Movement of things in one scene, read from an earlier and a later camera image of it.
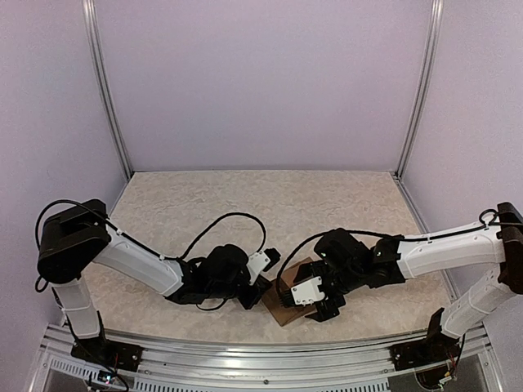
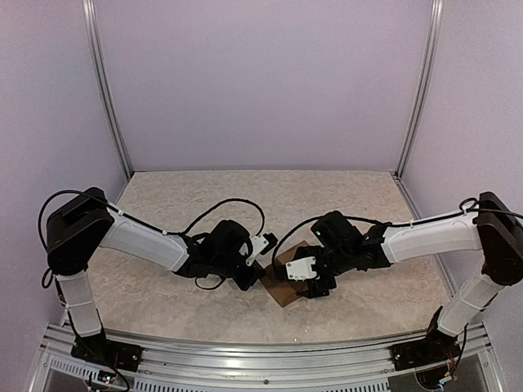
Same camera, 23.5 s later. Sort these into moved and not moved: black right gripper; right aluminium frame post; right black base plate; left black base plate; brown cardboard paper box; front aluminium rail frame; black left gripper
Moved: black left gripper; brown cardboard paper box; black right gripper
Not moved: front aluminium rail frame; left black base plate; right black base plate; right aluminium frame post
